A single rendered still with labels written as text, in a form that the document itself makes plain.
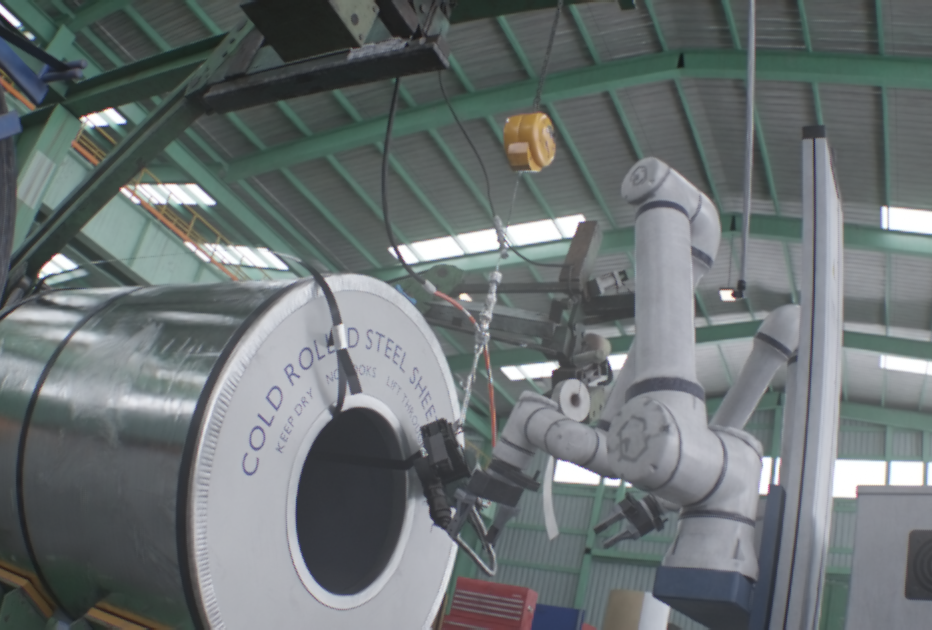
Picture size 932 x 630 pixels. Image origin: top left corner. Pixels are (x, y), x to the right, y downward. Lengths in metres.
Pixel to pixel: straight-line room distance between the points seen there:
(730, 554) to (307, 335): 1.09
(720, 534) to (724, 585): 0.10
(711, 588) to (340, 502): 1.36
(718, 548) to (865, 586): 0.28
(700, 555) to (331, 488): 1.36
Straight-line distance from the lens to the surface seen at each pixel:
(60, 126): 7.14
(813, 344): 1.78
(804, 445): 1.71
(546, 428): 1.72
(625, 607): 6.74
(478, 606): 7.33
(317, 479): 2.58
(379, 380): 2.23
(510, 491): 1.86
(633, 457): 1.43
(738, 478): 1.55
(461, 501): 1.78
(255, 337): 1.84
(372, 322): 2.20
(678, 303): 1.60
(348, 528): 2.48
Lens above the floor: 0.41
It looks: 23 degrees up
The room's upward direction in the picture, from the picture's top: 13 degrees clockwise
